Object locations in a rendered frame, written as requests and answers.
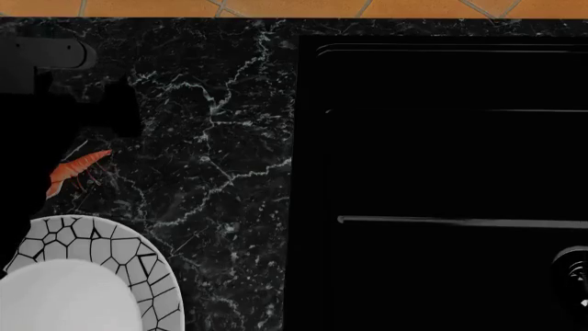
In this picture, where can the black kitchen sink basin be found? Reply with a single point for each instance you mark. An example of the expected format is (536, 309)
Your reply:
(436, 155)

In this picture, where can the white crackle pattern plate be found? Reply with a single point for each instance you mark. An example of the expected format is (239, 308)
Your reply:
(138, 262)

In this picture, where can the black sink drain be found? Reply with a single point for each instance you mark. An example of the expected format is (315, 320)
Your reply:
(574, 272)

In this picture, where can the orange shrimp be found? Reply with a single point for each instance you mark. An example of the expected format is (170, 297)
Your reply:
(73, 168)

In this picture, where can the white robot torso cover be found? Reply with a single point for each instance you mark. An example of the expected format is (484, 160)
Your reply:
(64, 296)

